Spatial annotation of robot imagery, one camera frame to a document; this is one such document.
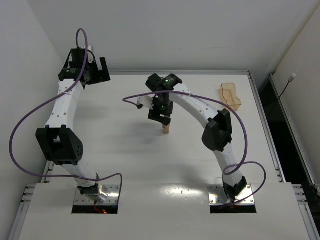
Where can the translucent orange plastic holder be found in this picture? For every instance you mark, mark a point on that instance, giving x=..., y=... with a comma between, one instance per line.
x=228, y=94

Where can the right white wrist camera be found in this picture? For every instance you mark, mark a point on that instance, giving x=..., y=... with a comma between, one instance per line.
x=145, y=101

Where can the lone wooden cube block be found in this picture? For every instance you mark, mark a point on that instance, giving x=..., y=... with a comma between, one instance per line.
x=167, y=126

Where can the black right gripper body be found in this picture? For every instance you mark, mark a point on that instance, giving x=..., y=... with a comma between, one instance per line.
x=159, y=115

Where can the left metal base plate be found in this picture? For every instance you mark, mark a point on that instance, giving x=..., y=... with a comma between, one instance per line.
x=108, y=197

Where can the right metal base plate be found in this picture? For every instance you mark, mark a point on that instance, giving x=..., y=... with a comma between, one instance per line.
x=218, y=197

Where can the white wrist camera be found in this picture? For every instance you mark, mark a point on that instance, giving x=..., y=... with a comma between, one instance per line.
x=145, y=101
x=89, y=47

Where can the metal base plate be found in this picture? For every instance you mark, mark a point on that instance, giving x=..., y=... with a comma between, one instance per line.
x=108, y=197
x=218, y=197

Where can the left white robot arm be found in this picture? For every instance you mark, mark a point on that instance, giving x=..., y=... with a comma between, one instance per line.
x=57, y=140

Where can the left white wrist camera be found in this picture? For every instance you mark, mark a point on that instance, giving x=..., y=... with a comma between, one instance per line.
x=89, y=47

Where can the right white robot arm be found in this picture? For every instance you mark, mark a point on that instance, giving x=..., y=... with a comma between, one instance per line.
x=217, y=124

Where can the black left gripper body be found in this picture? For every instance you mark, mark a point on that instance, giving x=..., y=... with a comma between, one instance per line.
x=97, y=75

